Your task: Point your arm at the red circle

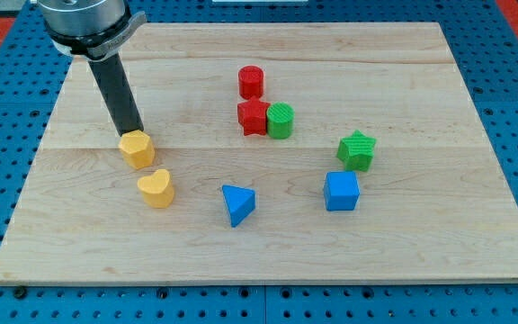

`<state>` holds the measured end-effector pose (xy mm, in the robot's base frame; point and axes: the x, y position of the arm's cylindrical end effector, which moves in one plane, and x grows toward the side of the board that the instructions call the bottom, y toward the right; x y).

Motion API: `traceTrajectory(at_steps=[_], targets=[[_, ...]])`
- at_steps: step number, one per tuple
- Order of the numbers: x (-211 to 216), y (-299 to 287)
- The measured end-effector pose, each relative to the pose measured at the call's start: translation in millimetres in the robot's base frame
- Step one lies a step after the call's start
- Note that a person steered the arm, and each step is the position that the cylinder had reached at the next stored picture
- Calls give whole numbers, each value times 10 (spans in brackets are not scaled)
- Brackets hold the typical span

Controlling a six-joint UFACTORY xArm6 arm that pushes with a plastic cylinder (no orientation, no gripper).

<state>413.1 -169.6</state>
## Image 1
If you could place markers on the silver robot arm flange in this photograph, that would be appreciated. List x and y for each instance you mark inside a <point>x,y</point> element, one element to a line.
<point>93,29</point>

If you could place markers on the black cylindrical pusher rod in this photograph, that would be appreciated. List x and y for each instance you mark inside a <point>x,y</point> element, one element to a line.
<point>110,76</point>

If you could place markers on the yellow hexagon block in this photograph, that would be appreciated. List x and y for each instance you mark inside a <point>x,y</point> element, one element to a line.
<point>137,149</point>

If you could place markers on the red star block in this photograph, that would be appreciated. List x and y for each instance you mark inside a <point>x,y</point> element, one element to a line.
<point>251,115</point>

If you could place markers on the red cylinder block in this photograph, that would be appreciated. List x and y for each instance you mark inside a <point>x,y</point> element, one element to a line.
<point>250,82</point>

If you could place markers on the yellow heart block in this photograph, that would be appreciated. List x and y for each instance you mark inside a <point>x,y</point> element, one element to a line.
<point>157,189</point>

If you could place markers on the green star block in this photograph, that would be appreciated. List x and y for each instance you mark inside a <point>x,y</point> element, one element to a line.
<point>356,151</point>

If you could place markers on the green cylinder block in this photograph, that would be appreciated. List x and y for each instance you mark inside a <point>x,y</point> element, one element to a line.
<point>280,119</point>

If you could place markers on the blue cube block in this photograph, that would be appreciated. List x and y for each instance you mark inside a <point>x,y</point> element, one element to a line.
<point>341,191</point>

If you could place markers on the blue triangle block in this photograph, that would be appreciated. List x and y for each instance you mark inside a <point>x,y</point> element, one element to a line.
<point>240,203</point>

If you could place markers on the light wooden board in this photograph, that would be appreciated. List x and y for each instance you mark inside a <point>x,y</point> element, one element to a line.
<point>434,207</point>

